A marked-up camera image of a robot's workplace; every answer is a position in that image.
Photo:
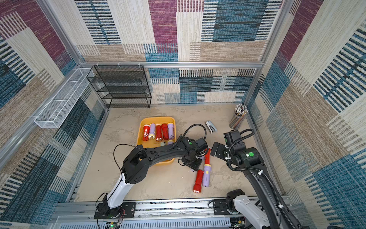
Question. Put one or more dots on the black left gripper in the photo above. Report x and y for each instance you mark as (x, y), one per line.
(195, 169)

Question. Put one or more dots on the clear cup of pencils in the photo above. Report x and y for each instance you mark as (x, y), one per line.
(240, 112)

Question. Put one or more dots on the light blue stapler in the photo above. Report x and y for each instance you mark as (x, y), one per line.
(211, 127)

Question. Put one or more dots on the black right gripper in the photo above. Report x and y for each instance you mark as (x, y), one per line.
(217, 149)

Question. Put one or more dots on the black mesh shelf rack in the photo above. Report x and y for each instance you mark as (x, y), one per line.
(121, 86)

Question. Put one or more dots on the red flashlight one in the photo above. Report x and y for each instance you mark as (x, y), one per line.
(165, 132)

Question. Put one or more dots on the red flashlight two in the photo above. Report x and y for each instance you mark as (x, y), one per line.
(158, 133)

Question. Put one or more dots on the red flashlight bottom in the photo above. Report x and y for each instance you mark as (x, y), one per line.
(198, 181)

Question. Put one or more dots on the white wire wall basket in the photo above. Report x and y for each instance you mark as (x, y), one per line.
(60, 106)

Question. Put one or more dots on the aluminium front rail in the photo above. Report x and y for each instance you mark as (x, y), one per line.
(186, 213)

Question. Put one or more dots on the red flashlight white logo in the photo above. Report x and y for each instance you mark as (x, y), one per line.
(146, 131)

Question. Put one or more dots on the yellow plastic storage tray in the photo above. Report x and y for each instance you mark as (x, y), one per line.
(158, 121)

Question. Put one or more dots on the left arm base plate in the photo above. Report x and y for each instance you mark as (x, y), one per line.
(125, 211)

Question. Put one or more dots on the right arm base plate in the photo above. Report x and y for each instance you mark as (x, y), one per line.
(220, 207)

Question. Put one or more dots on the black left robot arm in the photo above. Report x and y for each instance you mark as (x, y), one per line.
(136, 165)

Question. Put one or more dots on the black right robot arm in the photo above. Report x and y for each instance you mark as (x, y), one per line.
(274, 213)

